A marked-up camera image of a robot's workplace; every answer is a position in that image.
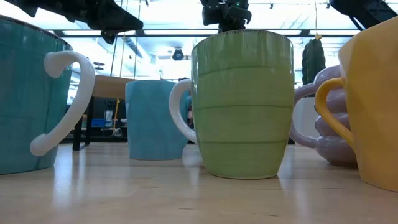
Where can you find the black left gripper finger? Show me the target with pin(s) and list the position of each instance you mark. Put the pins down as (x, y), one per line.
(115, 18)

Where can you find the green ribbed mug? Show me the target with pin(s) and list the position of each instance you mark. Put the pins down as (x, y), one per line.
(242, 109)

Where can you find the white mug front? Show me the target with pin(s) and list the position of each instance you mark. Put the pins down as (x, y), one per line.
(25, 109)

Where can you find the light blue faceted mug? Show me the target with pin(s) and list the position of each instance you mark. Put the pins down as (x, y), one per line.
(149, 124)

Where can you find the lilac spiral mug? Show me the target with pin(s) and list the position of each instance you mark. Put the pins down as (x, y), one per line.
(334, 149)

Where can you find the yellow mug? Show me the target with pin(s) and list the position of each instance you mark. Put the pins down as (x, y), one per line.
(376, 109)

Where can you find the black round ceiling fixture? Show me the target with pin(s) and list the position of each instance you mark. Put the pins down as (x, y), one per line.
(178, 54)

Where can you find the wooden shelf black metal legs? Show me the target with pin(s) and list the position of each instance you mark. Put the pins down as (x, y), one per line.
(109, 88)

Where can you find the green cactus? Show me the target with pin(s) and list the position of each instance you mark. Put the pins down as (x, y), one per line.
(314, 62)

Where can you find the yellow pole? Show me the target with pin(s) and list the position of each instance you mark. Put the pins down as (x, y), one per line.
(116, 116)

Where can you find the blue storage bin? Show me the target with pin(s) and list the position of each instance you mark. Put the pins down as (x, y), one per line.
(98, 122)

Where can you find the person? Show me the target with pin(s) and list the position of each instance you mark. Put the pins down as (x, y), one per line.
(189, 114)

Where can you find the black aluminium table frame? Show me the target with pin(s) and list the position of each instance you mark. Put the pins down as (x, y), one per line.
(102, 140)

